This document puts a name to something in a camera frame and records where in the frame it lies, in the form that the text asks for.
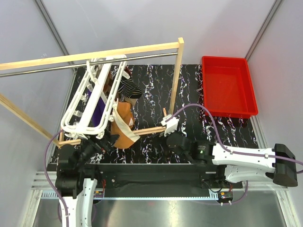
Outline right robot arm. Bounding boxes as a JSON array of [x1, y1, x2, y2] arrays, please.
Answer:
[[166, 132, 298, 188]]

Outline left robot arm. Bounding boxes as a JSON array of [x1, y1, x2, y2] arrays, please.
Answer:
[[55, 136, 117, 227]]

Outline metal hanging rod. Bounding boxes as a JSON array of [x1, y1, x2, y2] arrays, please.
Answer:
[[0, 52, 178, 78]]

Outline red plastic bin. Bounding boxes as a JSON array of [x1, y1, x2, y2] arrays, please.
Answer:
[[202, 56, 258, 119]]

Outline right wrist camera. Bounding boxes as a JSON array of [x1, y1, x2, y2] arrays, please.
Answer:
[[161, 114, 179, 137]]

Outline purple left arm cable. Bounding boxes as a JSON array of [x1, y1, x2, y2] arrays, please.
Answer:
[[44, 131, 71, 227]]

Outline black marble pattern mat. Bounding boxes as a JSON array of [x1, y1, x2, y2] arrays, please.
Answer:
[[56, 63, 258, 165]]

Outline wooden clothes rack frame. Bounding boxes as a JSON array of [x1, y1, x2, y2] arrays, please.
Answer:
[[0, 37, 184, 147]]

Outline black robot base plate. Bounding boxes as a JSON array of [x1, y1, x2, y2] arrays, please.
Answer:
[[98, 164, 242, 199]]

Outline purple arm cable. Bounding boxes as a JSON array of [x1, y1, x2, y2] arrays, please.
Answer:
[[44, 131, 71, 227], [165, 103, 303, 205]]

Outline purple sock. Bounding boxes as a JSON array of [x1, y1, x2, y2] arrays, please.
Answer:
[[92, 97, 106, 127]]

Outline brown orange striped sock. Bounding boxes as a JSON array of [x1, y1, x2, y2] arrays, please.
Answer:
[[103, 72, 115, 96]]

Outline white plastic clip hanger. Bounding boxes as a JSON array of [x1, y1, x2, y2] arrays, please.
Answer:
[[61, 54, 127, 139]]

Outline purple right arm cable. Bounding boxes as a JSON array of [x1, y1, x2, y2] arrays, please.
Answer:
[[165, 103, 303, 205]]

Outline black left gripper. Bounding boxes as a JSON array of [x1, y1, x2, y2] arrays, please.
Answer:
[[75, 130, 119, 169]]

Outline black striped sock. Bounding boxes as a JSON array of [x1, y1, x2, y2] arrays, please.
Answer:
[[118, 77, 142, 99], [122, 95, 140, 106]]

